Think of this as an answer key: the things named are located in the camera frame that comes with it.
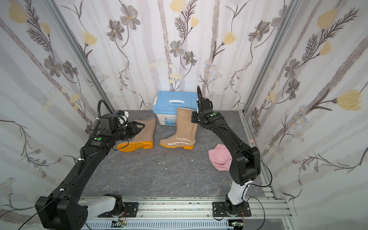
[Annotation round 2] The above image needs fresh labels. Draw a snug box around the tan rubber boot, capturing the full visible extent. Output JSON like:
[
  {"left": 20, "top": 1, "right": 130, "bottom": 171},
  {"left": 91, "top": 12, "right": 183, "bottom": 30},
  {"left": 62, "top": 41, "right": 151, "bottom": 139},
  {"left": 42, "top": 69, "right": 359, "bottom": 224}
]
[
  {"left": 117, "top": 118, "right": 156, "bottom": 152},
  {"left": 160, "top": 108, "right": 197, "bottom": 150}
]

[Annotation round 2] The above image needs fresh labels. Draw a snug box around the pink cleaning cloth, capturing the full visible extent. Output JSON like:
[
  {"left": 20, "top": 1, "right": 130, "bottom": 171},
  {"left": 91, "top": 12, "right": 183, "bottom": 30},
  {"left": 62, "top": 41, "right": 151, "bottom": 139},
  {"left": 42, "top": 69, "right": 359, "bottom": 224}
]
[{"left": 208, "top": 144, "right": 232, "bottom": 171}]

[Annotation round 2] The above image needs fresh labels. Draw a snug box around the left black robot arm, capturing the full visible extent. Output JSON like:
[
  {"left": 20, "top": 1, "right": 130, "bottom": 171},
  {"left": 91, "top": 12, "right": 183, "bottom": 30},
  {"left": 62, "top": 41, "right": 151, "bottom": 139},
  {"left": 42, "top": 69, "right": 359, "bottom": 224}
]
[{"left": 35, "top": 113, "right": 145, "bottom": 230}]

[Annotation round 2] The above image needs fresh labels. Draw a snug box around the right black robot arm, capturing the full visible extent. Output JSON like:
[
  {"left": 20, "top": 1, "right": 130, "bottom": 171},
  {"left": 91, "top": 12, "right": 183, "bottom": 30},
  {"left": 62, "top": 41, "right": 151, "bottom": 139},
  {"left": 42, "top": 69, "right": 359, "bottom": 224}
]
[{"left": 191, "top": 96, "right": 271, "bottom": 217}]

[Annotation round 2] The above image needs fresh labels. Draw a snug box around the blue lid storage box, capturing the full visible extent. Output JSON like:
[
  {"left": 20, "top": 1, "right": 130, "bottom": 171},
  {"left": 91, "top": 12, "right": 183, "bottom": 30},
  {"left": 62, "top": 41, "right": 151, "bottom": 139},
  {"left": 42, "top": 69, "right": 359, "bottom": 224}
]
[{"left": 152, "top": 91, "right": 197, "bottom": 126}]

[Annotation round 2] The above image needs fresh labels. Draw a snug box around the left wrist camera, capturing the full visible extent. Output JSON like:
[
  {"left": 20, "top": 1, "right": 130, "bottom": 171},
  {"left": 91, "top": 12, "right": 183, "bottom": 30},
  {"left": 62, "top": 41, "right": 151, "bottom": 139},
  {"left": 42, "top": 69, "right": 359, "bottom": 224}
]
[{"left": 114, "top": 110, "right": 129, "bottom": 124}]

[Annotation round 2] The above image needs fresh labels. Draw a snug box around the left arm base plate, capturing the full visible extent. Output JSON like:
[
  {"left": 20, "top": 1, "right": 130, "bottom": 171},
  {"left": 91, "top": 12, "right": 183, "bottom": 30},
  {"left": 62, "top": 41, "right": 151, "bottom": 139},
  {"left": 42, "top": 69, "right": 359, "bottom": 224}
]
[{"left": 98, "top": 202, "right": 139, "bottom": 218}]

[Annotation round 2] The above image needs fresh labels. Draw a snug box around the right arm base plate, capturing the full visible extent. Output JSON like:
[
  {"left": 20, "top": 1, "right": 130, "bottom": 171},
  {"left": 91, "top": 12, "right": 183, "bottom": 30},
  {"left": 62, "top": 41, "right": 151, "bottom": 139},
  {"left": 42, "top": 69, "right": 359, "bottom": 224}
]
[{"left": 212, "top": 201, "right": 252, "bottom": 218}]

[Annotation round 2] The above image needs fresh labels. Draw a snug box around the aluminium rail frame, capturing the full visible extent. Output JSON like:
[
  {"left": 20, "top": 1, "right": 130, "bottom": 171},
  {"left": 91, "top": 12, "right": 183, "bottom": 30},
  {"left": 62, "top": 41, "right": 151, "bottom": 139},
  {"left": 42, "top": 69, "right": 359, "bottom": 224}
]
[{"left": 54, "top": 196, "right": 297, "bottom": 230}]

